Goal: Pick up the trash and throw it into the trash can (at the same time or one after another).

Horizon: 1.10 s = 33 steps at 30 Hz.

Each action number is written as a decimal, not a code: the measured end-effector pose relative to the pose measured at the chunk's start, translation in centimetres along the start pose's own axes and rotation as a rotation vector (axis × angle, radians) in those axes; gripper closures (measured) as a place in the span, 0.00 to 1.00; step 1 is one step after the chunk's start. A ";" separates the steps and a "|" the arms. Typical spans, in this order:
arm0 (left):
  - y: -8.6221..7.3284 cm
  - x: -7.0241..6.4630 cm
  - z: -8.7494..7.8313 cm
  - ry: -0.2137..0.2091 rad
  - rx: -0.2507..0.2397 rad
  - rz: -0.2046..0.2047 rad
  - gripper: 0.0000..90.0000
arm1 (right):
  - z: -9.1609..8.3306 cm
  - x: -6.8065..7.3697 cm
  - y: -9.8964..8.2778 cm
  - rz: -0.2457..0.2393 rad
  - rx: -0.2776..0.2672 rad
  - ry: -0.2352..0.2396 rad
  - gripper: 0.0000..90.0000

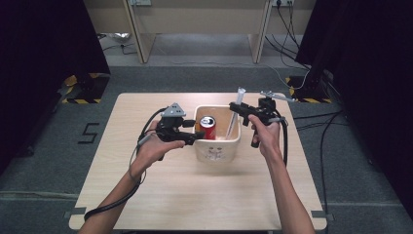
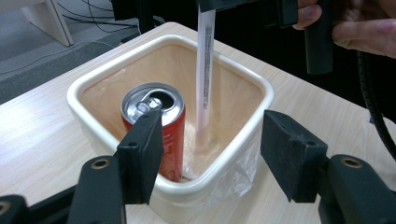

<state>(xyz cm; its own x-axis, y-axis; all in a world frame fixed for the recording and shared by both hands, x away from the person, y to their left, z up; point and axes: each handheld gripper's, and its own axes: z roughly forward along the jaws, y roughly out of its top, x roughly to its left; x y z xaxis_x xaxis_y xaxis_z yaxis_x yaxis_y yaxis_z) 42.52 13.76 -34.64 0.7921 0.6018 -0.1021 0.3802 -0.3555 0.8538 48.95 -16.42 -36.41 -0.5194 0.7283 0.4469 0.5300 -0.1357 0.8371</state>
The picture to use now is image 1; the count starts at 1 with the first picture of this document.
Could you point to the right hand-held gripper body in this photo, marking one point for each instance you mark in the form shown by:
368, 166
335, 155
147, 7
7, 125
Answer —
266, 110

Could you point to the person's left hand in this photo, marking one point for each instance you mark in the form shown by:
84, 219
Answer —
152, 151

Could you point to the person's right hand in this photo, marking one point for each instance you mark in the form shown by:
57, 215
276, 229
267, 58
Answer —
268, 138

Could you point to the red soda can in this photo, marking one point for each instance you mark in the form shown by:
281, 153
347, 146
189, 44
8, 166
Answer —
207, 127

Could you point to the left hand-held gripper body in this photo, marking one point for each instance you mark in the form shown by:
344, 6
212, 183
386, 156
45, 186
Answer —
170, 125

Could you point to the white straw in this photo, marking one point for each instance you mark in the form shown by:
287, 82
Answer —
238, 96

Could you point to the black curtain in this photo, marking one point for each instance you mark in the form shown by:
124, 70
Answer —
367, 81
42, 65

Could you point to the cream square bin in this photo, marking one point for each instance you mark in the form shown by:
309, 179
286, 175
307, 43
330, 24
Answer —
217, 149

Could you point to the black striped-edge stand base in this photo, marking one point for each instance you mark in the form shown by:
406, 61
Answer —
86, 91
308, 92

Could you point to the grey tape strip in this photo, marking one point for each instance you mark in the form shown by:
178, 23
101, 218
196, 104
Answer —
75, 212
321, 215

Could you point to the wall power outlet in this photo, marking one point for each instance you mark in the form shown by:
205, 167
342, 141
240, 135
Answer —
282, 2
139, 2

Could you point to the wooden desk frame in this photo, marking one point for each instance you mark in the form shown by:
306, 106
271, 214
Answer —
139, 35

